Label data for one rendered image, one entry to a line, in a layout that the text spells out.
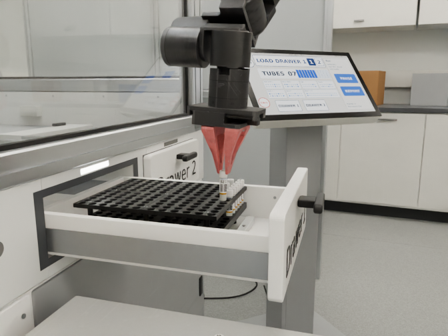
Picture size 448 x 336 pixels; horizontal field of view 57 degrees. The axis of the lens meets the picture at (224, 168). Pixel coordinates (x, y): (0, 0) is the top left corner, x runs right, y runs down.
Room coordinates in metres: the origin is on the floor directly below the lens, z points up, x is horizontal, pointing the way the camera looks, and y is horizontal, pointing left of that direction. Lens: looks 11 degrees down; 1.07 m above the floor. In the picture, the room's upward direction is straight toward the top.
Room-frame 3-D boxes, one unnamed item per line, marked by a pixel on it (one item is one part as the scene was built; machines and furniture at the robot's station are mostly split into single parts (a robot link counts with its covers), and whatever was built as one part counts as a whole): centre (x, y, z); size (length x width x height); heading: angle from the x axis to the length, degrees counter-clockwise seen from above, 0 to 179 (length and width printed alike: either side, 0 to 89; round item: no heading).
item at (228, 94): (0.60, -0.01, 1.06); 0.10 x 0.07 x 0.07; 72
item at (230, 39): (0.60, 0.00, 1.12); 0.07 x 0.06 x 0.07; 67
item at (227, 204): (0.61, -0.01, 0.90); 0.18 x 0.02 x 0.01; 164
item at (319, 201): (0.58, -0.13, 0.91); 0.07 x 0.04 x 0.01; 164
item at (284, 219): (0.58, -0.10, 0.87); 0.29 x 0.02 x 0.11; 164
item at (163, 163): (0.98, 0.12, 0.87); 0.29 x 0.02 x 0.11; 164
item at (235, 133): (0.61, 0.00, 0.99); 0.07 x 0.07 x 0.09; 72
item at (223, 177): (0.61, 0.00, 0.92); 0.01 x 0.01 x 0.05
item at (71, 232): (0.64, 0.10, 0.86); 0.40 x 0.26 x 0.06; 74
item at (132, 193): (0.64, 0.09, 0.87); 0.22 x 0.18 x 0.06; 74
